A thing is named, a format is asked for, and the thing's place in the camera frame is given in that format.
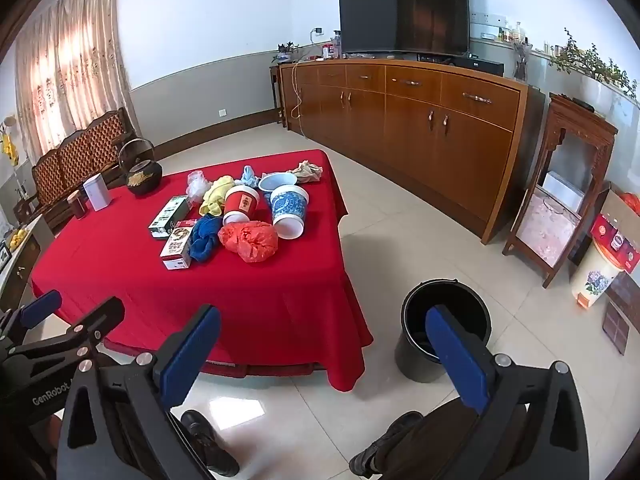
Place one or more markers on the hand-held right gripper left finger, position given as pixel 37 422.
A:
pixel 190 355

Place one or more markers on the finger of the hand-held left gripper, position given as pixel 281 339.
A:
pixel 42 307
pixel 102 316

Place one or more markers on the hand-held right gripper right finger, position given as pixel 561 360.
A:
pixel 456 360

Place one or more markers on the black plastic bucket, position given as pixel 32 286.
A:
pixel 415 355

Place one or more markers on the white patterned box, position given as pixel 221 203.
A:
pixel 176 250

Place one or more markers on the green carton box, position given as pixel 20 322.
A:
pixel 167 215

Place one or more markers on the blue cloth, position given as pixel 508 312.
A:
pixel 205 235

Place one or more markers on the small red box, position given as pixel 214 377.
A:
pixel 187 223

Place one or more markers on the orange plastic bag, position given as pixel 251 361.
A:
pixel 250 240

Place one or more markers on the red paper cup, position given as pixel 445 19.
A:
pixel 241 205

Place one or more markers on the clear plastic bag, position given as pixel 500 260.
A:
pixel 197 185

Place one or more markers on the yellow knitted cloth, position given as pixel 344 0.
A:
pixel 215 195

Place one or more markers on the blue patterned paper cup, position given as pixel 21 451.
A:
pixel 289 207

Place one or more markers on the blue face mask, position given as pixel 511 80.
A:
pixel 248 176

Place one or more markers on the blue plastic cup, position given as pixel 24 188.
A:
pixel 277 181

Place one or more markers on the beige stocking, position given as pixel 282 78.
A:
pixel 307 171

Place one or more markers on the red tablecloth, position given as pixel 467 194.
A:
pixel 150 300

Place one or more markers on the white sideboard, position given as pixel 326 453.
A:
pixel 30 257

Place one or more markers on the yellow fruits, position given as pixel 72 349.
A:
pixel 18 238

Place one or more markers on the person's left shoe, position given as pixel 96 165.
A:
pixel 210 442

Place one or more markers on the person's shoe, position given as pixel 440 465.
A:
pixel 385 445
pixel 210 442

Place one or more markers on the person's right leg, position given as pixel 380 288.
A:
pixel 450 450

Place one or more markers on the dark brown tin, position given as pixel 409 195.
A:
pixel 77 206

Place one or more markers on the person's right shoe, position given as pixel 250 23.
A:
pixel 385 445

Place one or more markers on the white tin box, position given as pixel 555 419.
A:
pixel 97 194

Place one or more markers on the black iron teapot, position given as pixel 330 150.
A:
pixel 142 177

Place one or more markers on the wooden upholstered sofa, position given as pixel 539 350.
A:
pixel 80 155

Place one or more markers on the pink floral bag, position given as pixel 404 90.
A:
pixel 545 230

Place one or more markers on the brown floor scale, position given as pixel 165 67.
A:
pixel 616 330

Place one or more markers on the cream floral pedal bin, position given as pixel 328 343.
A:
pixel 595 275

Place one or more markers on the red cardboard box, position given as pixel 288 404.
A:
pixel 617 245

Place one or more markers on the white flat box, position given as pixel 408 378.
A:
pixel 565 190

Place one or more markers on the long wooden cabinet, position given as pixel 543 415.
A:
pixel 425 135

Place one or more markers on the orange plastic lid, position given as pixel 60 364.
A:
pixel 632 204

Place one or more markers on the beige patterned curtain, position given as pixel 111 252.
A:
pixel 65 70

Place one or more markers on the carved wooden stand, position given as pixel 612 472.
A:
pixel 580 125

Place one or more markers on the small dark side table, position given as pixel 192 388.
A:
pixel 276 95

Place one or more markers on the vase with dried stems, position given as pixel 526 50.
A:
pixel 521 62

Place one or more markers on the small potted plant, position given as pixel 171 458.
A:
pixel 285 52

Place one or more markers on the green leafy branch plant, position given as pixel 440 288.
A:
pixel 585 62

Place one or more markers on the small glass bottles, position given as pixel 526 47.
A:
pixel 510 34

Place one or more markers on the red and white jar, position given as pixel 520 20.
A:
pixel 327 51

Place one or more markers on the black flat television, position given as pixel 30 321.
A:
pixel 400 5

